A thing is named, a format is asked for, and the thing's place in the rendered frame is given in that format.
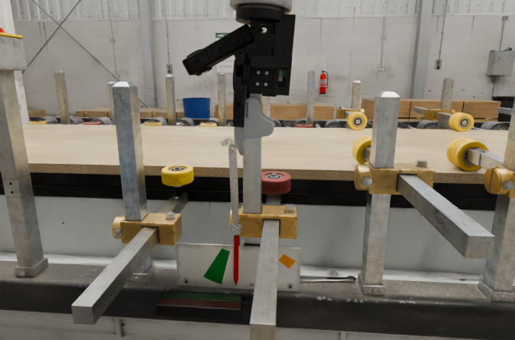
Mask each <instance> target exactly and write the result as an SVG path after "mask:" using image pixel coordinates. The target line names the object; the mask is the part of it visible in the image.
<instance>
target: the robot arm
mask: <svg viewBox="0 0 515 340"><path fill-rule="evenodd" d="M292 5H293V0H230V7H231V8H232V9H234V10H235V11H236V16H235V20H236V21H237V22H239V23H242V24H244V25H242V26H241V27H239V28H237V29H236V30H234V31H233V32H231V33H229V34H227V35H225V36H224V37H222V38H220V39H218V40H217V41H215V42H213V43H212V44H210V45H208V46H207V47H204V48H203V49H198V50H197V51H194V52H192V53H191V54H190V55H188V56H187V58H186V59H184V60H183V61H182V63H183V65H184V67H185V69H186V70H187V72H188V74H189V75H196V76H201V75H203V74H206V73H207V72H208V71H210V70H211V69H212V67H214V66H215V65H216V64H219V63H220V62H222V61H224V60H226V59H227V58H229V57H231V56H232V55H234V56H235V58H236V59H235V62H234V71H233V91H234V101H233V125H234V138H235V146H236V148H237V150H238V152H239V154H240V155H244V153H245V146H246V140H247V139H255V138H260V137H264V136H269V135H271V134H272V133H273V131H274V121H273V120H272V118H270V117H268V116H266V115H264V114H263V112H262V102H261V99H260V98H259V97H257V96H251V97H250V95H251V93H256V94H262V96H274V97H276V96H279V95H283V96H289V91H290V75H291V66H292V53H293V45H294V28H295V19H296V15H288V13H290V12H291V11H292ZM249 25H250V26H249ZM262 28H266V29H267V31H266V32H265V33H264V34H262V33H263V31H264V29H262Z"/></svg>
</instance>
